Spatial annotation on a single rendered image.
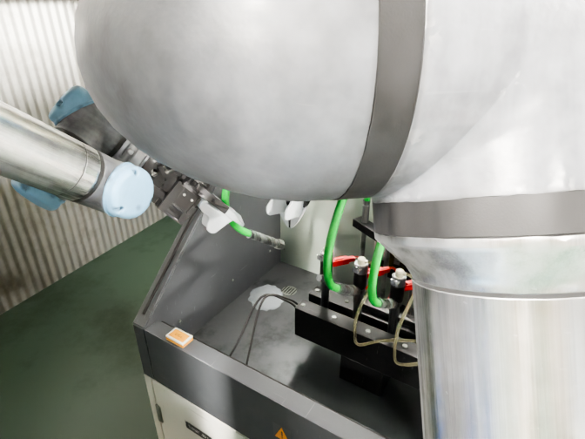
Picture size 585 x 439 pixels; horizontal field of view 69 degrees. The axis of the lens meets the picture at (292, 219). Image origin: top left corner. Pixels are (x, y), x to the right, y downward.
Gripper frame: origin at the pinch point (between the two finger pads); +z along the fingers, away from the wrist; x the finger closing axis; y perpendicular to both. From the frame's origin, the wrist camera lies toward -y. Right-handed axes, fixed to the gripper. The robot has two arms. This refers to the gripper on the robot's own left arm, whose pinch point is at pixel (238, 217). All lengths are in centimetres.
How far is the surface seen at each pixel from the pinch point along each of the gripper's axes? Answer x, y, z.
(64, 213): -212, 68, -16
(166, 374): -11.3, 38.5, 13.7
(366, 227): -8.7, -16.5, 30.5
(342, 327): 5.9, 5.0, 31.3
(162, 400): -17, 47, 19
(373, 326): 5.7, 0.9, 38.1
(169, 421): -17, 51, 25
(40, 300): -194, 114, 2
